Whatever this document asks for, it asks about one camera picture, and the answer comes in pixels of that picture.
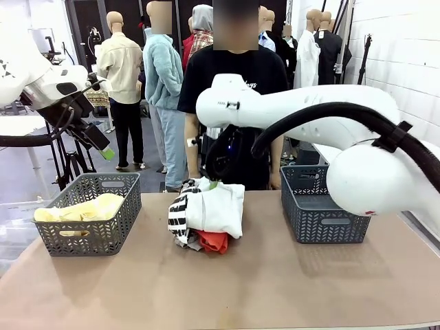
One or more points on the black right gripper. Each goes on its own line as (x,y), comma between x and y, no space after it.
(223,154)

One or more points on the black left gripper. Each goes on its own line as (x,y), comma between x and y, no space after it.
(79,117)

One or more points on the black white striped garment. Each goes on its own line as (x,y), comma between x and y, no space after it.
(177,216)

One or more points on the pale yellow garment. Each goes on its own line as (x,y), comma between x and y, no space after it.
(89,208)

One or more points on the orange printed t-shirt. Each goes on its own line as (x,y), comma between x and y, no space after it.
(214,242)

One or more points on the person's right forearm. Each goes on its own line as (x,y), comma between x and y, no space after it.
(190,158)

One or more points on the person's left forearm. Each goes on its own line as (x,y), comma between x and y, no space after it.
(277,154)

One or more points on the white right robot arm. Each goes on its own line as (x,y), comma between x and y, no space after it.
(309,103)

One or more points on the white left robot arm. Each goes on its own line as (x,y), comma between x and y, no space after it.
(31,79)

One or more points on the person's right hand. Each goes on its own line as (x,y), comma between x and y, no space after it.
(194,175)

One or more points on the person's left hand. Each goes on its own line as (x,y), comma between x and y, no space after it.
(275,180)

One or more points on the table with patterned cloth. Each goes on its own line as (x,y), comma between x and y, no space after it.
(99,98)

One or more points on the grey plastic lattice basket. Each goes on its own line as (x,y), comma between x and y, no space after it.
(326,223)
(93,237)

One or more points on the mannequin in beige shirt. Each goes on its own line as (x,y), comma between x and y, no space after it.
(120,68)

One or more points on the mannequin in blue fleece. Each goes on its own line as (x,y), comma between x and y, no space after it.
(161,75)

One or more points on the person in black t-shirt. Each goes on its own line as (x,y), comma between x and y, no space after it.
(268,68)

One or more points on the mannequin in plaid hooded shirt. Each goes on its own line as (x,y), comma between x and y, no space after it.
(201,34)

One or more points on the mannequin in light blue shirt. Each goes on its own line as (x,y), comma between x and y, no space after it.
(266,41)

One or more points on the mannequin in dark clothes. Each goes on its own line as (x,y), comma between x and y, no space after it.
(290,44)

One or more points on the mannequin in black jacket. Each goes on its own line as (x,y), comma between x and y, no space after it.
(330,55)

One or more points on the black light stand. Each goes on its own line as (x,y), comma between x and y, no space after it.
(363,62)

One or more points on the black camera tripod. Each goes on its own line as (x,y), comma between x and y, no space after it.
(62,161)

